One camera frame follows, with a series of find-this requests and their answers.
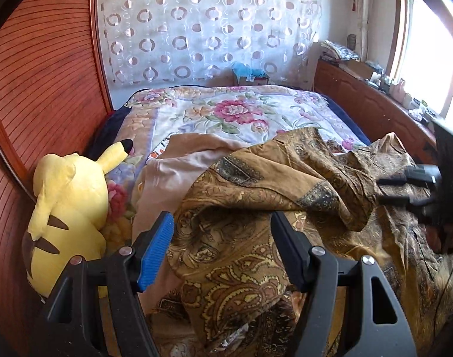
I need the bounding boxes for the cardboard box on sideboard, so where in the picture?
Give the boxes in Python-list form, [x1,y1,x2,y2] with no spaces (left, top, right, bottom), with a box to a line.
[340,60,375,80]

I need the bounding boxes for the gold patterned cloth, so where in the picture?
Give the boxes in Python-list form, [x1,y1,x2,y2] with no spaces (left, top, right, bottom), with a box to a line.
[151,126,453,357]

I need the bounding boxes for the floral bed blanket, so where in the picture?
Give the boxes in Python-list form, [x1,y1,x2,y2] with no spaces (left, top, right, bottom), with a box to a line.
[89,83,372,246]

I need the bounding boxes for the red wooden wardrobe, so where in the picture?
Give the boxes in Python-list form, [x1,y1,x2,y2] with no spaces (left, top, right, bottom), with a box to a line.
[0,0,112,356]

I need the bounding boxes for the blue box at headboard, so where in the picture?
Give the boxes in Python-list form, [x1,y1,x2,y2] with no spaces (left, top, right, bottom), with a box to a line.
[231,62,269,86]

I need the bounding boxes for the beige plain cloth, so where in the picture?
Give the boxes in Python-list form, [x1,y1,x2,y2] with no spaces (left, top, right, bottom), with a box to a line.
[131,132,257,317]

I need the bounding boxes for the wooden sideboard cabinet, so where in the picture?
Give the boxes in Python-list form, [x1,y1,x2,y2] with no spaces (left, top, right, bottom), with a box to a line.
[314,59,437,164]

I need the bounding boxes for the yellow pikachu plush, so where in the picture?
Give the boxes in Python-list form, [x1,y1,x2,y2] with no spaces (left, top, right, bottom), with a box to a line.
[22,139,133,298]

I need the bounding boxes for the window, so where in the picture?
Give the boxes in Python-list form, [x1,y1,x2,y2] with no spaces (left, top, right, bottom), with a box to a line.
[397,0,453,129]

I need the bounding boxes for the circle pattern lace curtain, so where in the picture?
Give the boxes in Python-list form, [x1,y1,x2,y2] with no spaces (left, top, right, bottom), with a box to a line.
[97,0,322,89]

